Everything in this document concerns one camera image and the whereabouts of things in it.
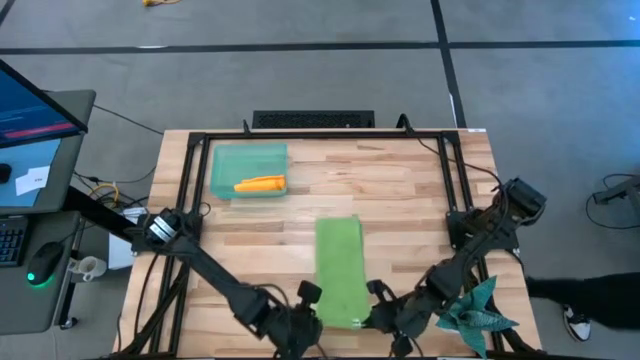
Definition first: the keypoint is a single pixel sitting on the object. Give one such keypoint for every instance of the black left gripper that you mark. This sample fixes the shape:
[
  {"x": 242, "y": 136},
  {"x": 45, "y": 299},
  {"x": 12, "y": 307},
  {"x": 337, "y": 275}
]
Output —
[{"x": 295, "y": 332}]

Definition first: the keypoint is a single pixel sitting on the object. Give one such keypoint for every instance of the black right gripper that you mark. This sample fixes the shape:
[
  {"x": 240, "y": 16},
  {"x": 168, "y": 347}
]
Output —
[{"x": 397, "y": 317}]

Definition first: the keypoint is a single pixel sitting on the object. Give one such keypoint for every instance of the green microfiber towel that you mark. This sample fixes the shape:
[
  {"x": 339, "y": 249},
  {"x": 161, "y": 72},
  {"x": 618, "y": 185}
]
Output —
[{"x": 342, "y": 270}]

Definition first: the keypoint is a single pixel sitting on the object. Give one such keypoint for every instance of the orange microfiber towel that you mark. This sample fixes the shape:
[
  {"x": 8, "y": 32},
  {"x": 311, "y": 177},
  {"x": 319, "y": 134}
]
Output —
[{"x": 260, "y": 184}]

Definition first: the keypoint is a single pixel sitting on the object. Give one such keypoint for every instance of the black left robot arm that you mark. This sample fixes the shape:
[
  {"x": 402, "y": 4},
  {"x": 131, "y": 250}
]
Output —
[{"x": 215, "y": 277}]

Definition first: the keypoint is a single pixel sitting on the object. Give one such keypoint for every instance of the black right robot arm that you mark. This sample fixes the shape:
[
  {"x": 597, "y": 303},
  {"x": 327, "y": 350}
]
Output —
[{"x": 462, "y": 260}]

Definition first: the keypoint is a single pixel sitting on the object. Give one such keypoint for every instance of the teal translucent plastic basket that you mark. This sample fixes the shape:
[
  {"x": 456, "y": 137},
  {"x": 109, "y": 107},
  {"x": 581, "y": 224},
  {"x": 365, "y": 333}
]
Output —
[{"x": 225, "y": 162}]

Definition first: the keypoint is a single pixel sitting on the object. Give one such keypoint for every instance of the teal fabric artificial plant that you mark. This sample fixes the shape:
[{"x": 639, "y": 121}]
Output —
[{"x": 472, "y": 315}]

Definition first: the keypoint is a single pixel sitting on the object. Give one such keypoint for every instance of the white rectangular box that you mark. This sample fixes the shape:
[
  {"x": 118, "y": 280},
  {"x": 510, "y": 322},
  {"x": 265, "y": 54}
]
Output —
[{"x": 120, "y": 255}]

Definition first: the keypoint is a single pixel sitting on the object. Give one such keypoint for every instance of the person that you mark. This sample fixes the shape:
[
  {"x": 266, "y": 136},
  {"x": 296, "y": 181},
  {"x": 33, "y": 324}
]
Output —
[{"x": 600, "y": 300}]

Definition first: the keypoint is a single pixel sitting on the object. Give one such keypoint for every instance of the black slanted desk bar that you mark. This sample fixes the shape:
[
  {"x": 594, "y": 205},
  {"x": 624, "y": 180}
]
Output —
[{"x": 95, "y": 212}]

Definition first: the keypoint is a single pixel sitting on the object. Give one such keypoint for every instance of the black computer mouse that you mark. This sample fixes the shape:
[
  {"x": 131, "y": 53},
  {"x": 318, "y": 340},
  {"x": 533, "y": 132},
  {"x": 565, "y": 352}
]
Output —
[{"x": 45, "y": 262}]

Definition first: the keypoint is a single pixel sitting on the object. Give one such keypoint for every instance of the grey computer desk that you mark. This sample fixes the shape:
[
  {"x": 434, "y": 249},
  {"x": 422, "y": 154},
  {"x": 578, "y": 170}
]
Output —
[{"x": 30, "y": 310}]

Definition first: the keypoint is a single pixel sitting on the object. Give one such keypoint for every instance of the black equipment stand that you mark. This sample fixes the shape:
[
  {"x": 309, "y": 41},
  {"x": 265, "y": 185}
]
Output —
[{"x": 625, "y": 190}]

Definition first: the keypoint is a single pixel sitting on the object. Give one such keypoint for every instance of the black backlit keyboard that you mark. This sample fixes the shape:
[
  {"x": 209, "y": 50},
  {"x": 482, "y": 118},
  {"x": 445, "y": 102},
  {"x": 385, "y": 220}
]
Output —
[{"x": 12, "y": 242}]

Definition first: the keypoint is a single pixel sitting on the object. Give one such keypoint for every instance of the white paper note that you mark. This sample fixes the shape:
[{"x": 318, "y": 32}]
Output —
[{"x": 32, "y": 181}]

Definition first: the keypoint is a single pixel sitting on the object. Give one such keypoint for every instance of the pale blue desk pad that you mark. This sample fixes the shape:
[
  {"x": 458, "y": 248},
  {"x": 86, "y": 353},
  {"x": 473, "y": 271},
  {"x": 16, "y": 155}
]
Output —
[{"x": 15, "y": 155}]

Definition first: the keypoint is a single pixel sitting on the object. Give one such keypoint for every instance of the small black round device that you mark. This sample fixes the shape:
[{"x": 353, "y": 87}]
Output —
[{"x": 4, "y": 173}]

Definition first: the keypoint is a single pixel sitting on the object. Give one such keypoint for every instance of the black computer monitor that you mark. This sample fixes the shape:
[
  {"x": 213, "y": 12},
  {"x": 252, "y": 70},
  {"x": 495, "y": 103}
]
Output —
[{"x": 30, "y": 115}]

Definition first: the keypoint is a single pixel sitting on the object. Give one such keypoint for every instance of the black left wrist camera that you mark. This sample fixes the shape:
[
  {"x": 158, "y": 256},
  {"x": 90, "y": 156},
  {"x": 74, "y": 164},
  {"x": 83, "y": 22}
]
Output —
[{"x": 310, "y": 291}]

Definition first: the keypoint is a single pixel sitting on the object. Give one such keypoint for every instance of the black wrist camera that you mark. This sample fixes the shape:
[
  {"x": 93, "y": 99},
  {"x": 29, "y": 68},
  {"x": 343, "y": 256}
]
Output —
[
  {"x": 402, "y": 345},
  {"x": 310, "y": 291}
]

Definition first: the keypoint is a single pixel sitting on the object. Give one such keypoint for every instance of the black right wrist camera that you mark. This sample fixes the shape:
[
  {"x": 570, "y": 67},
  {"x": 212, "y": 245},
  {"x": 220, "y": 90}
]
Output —
[{"x": 402, "y": 345}]

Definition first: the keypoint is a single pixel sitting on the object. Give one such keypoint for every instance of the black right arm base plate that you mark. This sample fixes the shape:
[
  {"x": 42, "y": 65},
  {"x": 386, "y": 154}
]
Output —
[{"x": 507, "y": 243}]

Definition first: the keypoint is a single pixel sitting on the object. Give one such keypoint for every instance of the black aluminium table frame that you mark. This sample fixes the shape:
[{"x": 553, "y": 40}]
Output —
[{"x": 320, "y": 135}]

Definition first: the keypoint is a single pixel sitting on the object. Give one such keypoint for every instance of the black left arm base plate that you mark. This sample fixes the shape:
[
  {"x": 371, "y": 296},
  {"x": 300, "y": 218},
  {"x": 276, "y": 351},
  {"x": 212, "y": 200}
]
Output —
[{"x": 145, "y": 246}]

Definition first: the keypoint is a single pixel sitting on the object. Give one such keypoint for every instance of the black frame clamp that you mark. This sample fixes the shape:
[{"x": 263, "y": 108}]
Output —
[
  {"x": 246, "y": 127},
  {"x": 405, "y": 116}
]

